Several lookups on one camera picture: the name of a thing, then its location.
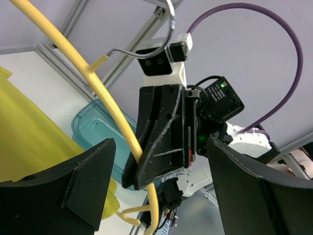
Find right frame post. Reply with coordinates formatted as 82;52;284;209
36;0;184;98

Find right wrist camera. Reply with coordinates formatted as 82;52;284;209
138;33;193;87

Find yellow hanger with trousers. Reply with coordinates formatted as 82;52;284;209
8;0;177;235

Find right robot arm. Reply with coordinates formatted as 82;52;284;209
122;75;279;190

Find teal plastic bin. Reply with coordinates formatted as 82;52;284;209
71;99;131;184

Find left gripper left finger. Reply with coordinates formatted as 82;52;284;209
0;139;116;235

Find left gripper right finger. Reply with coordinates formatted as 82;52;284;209
207;138;313;235

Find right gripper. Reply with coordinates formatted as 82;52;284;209
122;85;198;189

